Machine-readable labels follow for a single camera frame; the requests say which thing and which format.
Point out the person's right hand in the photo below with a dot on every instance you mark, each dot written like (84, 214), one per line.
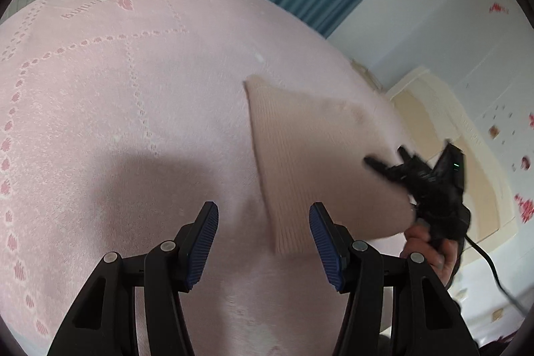
(421, 245)

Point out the beige bed headboard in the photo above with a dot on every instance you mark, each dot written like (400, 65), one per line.
(488, 206)

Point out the pink patterned blanket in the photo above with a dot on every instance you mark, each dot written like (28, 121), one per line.
(104, 110)

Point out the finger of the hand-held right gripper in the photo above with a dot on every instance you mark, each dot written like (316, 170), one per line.
(406, 156)
(386, 168)

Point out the beige knit garment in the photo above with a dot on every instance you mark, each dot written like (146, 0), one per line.
(300, 156)

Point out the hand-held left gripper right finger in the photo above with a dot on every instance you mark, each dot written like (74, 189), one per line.
(327, 251)

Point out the red wall stickers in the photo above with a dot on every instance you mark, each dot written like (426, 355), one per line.
(525, 208)

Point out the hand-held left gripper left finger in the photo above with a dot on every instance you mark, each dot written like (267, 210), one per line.
(202, 247)

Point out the tan mattress edge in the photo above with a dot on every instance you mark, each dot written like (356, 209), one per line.
(367, 76)

